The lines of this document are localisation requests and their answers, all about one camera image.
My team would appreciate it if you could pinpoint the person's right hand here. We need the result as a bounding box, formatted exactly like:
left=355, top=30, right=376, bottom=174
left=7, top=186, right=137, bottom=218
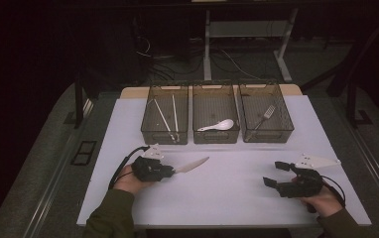
left=291, top=176, right=344, bottom=218

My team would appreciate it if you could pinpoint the silver fork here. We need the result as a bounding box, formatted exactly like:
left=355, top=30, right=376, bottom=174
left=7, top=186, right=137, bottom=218
left=244, top=104, right=277, bottom=142

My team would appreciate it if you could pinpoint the white metal desk frame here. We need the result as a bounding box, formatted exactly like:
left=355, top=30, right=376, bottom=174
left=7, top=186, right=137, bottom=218
left=202, top=7, right=300, bottom=84

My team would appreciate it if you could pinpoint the white ceramic spoon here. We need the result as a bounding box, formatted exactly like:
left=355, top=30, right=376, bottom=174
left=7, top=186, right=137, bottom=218
left=196, top=118, right=235, bottom=133

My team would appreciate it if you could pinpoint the tangle of floor cables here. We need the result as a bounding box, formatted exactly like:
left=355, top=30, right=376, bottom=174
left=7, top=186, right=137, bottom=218
left=133, top=18, right=205, bottom=83

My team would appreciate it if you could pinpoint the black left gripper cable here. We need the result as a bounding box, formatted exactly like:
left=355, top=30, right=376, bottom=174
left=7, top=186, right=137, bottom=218
left=107, top=145, right=151, bottom=190

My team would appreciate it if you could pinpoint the white table mat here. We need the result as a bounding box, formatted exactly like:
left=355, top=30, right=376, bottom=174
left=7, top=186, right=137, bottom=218
left=75, top=94, right=373, bottom=230

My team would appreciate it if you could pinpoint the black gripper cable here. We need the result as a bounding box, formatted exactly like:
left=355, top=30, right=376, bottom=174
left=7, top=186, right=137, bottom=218
left=107, top=145, right=151, bottom=190
left=321, top=175, right=347, bottom=209

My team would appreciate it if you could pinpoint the metal fork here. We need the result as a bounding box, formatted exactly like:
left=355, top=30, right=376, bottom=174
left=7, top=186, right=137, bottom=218
left=173, top=156, right=211, bottom=175

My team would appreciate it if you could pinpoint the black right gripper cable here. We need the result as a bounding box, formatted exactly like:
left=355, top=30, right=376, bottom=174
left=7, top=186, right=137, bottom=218
left=321, top=175, right=347, bottom=209

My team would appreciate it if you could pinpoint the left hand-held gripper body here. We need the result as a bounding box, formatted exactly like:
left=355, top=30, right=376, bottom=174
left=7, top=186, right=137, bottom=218
left=130, top=142, right=166, bottom=183

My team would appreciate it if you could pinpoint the brown transparent plastic basket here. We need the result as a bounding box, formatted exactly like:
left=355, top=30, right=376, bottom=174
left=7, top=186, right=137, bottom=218
left=191, top=81, right=241, bottom=145
left=237, top=80, right=296, bottom=144
left=140, top=83, right=190, bottom=146

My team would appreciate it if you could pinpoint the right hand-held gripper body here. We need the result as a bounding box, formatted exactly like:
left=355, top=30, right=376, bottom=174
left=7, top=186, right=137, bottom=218
left=276, top=153, right=342, bottom=199

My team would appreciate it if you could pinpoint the black metal stand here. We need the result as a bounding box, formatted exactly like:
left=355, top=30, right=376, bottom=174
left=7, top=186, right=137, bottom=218
left=325, top=9, right=379, bottom=129
left=72, top=70, right=94, bottom=130

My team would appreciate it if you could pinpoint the person's left hand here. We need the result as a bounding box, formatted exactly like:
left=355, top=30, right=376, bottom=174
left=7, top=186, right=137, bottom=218
left=112, top=164, right=153, bottom=196

